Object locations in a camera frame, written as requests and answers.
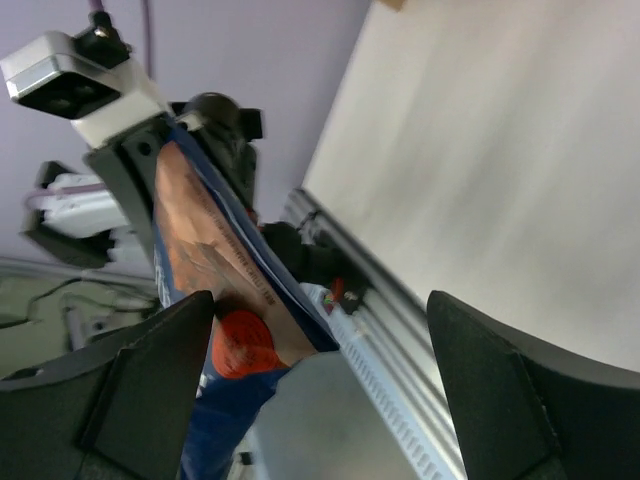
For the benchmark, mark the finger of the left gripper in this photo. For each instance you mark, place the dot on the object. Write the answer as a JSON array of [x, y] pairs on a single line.
[[126, 164]]

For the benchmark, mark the white slotted cable duct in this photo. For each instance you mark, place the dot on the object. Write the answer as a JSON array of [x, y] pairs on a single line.
[[388, 347]]

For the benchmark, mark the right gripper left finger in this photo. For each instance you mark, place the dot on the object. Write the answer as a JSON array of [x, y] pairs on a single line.
[[116, 409]]

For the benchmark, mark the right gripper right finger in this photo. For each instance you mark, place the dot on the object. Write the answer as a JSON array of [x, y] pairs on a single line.
[[523, 408]]

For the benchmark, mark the background equipment clutter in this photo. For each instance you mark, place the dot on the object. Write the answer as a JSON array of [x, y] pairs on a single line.
[[46, 309]]

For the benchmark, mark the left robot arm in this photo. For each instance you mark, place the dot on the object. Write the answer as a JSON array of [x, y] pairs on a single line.
[[90, 220]]

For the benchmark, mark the blue Burts bag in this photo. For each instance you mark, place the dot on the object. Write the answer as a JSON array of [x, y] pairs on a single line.
[[263, 322]]

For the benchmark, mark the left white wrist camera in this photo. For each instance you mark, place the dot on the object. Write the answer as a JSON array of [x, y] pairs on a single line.
[[89, 79]]

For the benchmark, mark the wooden two-tier shelf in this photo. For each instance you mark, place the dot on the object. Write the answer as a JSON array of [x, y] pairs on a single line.
[[395, 5]]

